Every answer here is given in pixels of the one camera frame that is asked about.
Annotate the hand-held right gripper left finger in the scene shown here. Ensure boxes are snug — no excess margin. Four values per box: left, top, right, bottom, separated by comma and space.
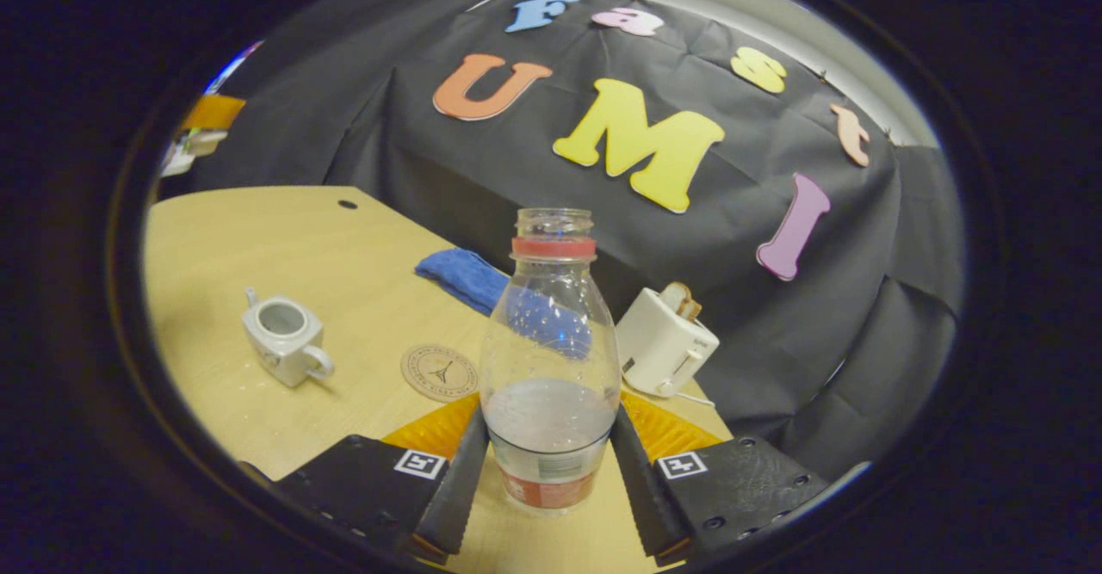
237, 392, 490, 562

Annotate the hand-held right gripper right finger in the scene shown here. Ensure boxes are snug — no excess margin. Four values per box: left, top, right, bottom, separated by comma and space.
610, 389, 829, 558

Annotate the round brown coaster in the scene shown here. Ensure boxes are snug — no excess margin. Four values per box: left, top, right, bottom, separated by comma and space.
400, 344, 480, 404

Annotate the clear plastic water bottle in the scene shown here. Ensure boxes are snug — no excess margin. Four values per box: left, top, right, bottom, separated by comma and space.
479, 207, 622, 513

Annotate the white ceramic teacup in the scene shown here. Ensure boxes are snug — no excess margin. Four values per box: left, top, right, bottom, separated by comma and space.
242, 287, 335, 388

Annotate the white toaster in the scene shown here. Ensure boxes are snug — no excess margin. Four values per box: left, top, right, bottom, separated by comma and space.
615, 286, 721, 399

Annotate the bread slice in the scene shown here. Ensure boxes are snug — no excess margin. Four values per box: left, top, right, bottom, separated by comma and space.
660, 281, 703, 321

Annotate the blue towel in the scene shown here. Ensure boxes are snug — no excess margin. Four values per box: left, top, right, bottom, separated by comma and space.
414, 248, 516, 317

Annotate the black backdrop cloth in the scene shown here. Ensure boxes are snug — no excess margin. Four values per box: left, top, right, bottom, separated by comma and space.
159, 0, 969, 480

